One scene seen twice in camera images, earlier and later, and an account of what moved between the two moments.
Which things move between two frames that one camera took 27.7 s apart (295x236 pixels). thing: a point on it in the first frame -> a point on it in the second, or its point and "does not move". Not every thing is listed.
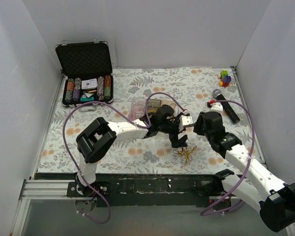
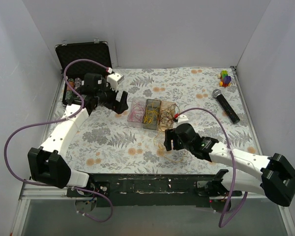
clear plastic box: [137, 108] does not move
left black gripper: [175, 131] -> [115, 103]
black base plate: [141, 190] does not move
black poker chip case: [88, 76] does not move
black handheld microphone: [217, 93] does not move
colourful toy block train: [225, 79] does not move
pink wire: [137, 110] does not move
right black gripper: [199, 123] -> [173, 139]
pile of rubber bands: [186, 153] -> [184, 154]
